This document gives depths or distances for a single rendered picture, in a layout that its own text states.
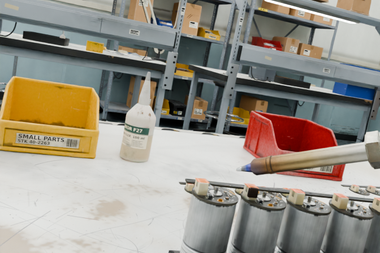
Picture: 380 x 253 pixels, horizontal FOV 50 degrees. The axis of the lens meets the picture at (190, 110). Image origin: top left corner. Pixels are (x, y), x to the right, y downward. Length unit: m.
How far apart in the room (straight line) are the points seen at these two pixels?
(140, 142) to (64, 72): 4.14
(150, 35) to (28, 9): 0.69
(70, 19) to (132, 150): 2.00
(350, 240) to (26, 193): 0.23
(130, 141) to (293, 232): 0.26
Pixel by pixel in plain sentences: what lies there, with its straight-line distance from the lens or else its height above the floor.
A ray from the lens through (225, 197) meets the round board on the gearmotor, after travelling 0.22.
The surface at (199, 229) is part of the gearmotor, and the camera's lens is 0.22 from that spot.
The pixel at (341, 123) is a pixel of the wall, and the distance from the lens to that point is 6.27.
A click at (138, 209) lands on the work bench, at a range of 0.34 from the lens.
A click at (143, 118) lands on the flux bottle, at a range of 0.45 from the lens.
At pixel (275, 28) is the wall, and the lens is 5.39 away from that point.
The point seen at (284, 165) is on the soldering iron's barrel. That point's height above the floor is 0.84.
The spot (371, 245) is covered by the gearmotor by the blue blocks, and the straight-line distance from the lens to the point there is 0.28.
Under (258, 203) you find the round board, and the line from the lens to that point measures 0.22.
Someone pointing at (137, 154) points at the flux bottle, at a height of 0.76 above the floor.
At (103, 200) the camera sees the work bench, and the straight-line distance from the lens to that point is 0.35.
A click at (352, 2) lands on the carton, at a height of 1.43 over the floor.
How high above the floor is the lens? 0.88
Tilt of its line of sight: 9 degrees down
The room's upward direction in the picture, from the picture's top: 11 degrees clockwise
